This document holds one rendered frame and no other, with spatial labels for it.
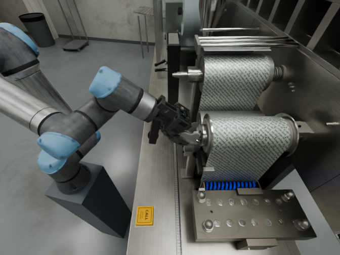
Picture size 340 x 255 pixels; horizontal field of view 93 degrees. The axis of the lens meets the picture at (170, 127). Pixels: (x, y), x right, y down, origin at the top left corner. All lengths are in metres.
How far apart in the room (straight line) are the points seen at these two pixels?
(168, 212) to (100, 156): 1.50
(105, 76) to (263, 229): 0.68
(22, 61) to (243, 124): 0.72
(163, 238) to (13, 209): 1.76
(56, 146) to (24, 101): 0.15
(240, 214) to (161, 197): 0.34
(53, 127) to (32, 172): 1.99
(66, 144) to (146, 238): 0.51
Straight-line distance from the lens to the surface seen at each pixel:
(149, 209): 0.78
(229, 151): 0.55
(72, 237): 1.89
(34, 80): 0.75
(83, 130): 0.44
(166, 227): 0.78
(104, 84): 0.39
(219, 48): 0.67
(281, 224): 0.76
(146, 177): 0.86
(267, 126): 0.58
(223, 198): 0.71
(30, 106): 0.50
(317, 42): 0.73
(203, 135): 0.52
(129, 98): 0.40
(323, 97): 0.66
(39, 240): 2.02
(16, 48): 0.73
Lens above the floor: 1.67
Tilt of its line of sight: 47 degrees down
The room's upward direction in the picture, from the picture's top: straight up
